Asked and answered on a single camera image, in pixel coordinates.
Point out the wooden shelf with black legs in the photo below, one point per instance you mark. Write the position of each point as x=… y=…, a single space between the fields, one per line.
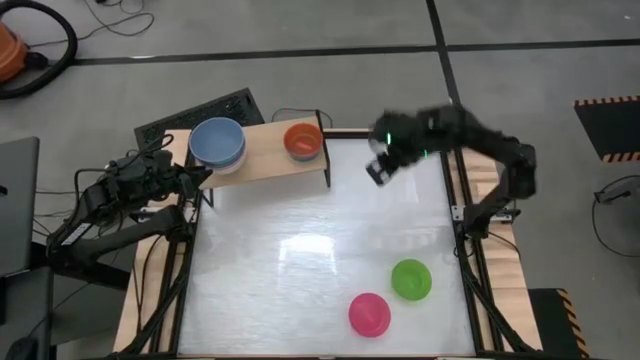
x=265 y=150

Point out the small green plastic bowl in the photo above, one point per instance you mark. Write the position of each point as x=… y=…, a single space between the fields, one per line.
x=411 y=280

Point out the large blue plastic bowl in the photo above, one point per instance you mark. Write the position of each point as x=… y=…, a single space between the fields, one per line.
x=217 y=141

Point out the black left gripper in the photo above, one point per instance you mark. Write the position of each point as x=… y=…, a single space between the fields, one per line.
x=192 y=180

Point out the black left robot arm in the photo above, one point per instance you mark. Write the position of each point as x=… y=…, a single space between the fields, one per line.
x=110 y=235

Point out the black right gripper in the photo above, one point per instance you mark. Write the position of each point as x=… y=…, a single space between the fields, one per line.
x=392 y=150

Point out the dark floor device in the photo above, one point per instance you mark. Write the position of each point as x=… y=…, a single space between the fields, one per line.
x=617 y=189

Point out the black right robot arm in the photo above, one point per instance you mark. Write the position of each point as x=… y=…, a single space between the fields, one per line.
x=500 y=145

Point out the black computer mouse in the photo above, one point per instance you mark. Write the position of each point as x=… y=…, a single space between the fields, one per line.
x=22 y=350

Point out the black metal table frame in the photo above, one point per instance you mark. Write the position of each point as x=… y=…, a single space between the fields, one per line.
x=475 y=280

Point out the black hazard-striped floor mat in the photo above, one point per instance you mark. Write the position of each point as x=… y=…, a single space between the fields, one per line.
x=550 y=325
x=612 y=130

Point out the small red plastic bowl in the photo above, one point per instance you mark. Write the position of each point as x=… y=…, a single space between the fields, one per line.
x=303 y=140

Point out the grey laptop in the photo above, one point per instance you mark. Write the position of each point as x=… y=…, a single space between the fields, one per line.
x=17 y=210

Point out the small pink plastic bowl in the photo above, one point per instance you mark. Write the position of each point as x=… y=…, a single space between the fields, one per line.
x=370 y=315

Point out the black computer case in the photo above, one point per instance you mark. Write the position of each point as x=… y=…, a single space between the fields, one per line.
x=225 y=107

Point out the orange vacuum cleaner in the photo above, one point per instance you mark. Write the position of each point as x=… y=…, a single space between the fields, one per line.
x=9 y=52

